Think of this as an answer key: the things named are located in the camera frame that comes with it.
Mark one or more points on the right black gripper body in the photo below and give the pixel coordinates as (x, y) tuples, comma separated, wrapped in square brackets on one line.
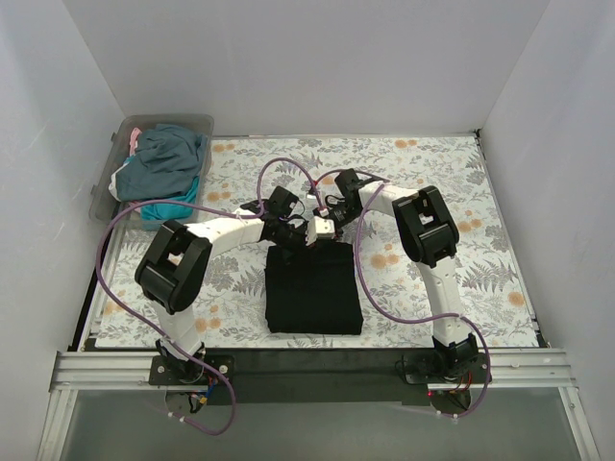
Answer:
[(336, 214)]

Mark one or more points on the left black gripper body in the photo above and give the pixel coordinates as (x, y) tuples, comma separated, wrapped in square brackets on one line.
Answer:
[(292, 237)]

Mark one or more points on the black t-shirt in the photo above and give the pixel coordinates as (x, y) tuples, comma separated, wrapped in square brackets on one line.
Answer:
[(313, 291)]

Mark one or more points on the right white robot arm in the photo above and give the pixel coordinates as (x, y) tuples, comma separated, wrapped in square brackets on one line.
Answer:
[(429, 236)]

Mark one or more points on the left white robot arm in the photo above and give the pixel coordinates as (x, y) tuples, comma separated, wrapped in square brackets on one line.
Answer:
[(172, 272)]

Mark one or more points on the floral table mat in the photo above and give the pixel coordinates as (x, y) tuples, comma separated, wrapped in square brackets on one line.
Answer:
[(230, 311)]

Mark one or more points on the turquoise shirt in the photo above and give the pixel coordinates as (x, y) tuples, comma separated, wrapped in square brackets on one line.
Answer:
[(164, 212)]

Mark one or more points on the teal blue shirt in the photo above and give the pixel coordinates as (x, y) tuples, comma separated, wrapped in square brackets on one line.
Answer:
[(167, 159)]

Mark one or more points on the pink white garment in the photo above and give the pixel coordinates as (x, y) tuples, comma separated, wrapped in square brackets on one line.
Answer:
[(133, 141)]

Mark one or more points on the clear plastic bin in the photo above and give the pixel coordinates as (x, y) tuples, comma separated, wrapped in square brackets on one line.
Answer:
[(104, 206)]

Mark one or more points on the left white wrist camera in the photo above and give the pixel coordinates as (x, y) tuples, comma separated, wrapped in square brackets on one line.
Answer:
[(320, 228)]

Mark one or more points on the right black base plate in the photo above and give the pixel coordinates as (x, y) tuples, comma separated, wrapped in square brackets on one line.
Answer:
[(427, 367)]

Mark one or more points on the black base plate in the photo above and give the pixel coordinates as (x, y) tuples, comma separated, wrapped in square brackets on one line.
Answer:
[(168, 371), (427, 367)]

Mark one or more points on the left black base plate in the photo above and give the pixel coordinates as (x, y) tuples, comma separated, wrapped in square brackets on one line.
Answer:
[(168, 371)]

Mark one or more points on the aluminium frame rail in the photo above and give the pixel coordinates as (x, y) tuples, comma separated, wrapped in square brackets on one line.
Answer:
[(292, 376)]

